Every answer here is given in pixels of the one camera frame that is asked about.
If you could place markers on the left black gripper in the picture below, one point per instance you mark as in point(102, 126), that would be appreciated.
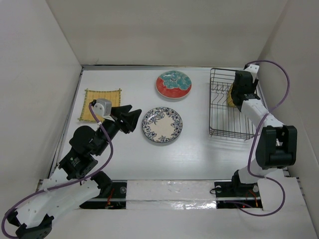
point(126, 124)

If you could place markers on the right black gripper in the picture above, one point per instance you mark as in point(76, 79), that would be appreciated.
point(253, 86)

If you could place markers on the round bamboo plate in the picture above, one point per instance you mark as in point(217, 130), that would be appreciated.
point(229, 100)

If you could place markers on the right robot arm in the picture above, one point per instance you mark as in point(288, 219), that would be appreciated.
point(274, 145)

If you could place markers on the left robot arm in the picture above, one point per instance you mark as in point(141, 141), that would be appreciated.
point(78, 177)

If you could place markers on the blue floral white plate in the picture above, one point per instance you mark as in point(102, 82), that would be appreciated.
point(162, 125)

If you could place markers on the red teal ceramic plate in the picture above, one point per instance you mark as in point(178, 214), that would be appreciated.
point(173, 84)

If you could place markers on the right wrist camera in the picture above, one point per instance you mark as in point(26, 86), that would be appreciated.
point(253, 69)

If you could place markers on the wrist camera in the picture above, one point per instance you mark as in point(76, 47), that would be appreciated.
point(101, 107)
point(253, 69)

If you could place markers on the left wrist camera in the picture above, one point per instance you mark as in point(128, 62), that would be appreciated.
point(101, 107)

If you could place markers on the black wire dish rack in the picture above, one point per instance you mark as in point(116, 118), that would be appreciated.
point(226, 122)

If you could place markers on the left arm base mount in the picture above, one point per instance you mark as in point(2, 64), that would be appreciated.
point(113, 199)

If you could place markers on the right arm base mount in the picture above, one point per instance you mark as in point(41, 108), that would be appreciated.
point(229, 197)

